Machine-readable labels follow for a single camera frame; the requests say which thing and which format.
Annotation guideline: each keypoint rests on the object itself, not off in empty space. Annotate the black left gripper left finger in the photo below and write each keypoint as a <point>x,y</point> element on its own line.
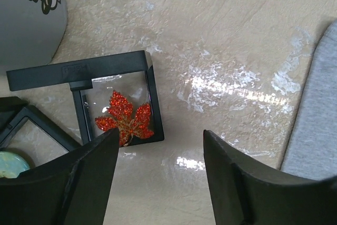
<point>71,189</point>

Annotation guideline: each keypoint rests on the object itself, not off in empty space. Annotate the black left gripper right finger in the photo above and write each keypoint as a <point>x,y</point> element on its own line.
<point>245,191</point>

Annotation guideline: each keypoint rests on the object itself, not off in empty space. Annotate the grey sleeveless shirt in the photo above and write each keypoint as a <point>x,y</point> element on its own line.
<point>311,151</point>

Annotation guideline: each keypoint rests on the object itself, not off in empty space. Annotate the orange maple leaf brooch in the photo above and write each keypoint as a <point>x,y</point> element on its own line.
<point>122,117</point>

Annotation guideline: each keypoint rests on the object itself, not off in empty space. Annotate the round iridescent brooch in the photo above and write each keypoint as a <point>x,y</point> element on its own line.
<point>11,166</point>

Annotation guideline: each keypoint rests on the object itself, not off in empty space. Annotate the black brooch display case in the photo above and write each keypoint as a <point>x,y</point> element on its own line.
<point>92,82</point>

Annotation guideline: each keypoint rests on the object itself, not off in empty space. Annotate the grey paper roll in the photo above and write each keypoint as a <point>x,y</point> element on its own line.
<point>31,31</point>

